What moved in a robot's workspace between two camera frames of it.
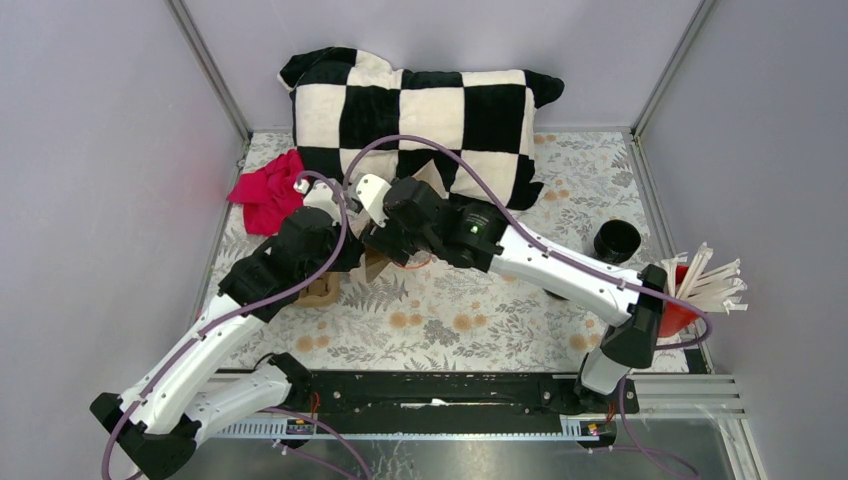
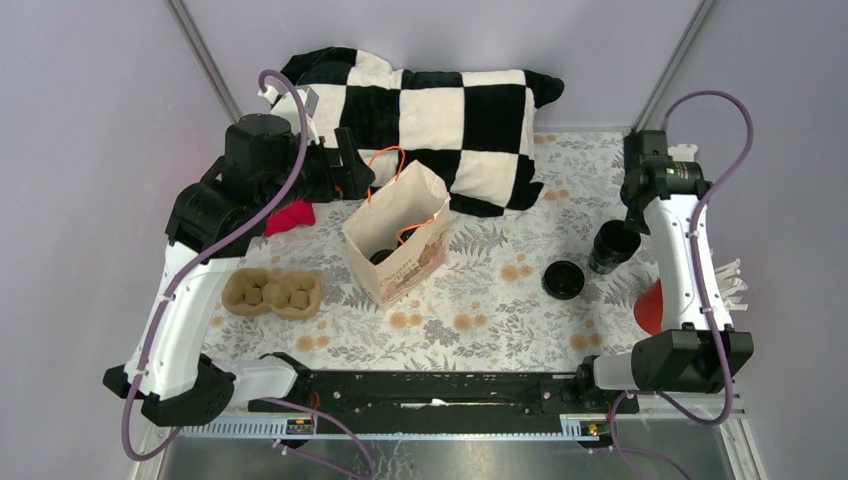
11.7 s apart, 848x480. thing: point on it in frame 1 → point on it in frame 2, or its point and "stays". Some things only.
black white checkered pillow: x=472 y=129 stays
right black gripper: x=382 y=238 → x=635 y=221
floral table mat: x=390 y=318 stays
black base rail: x=366 y=393 stays
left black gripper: x=353 y=249 → x=350 y=180
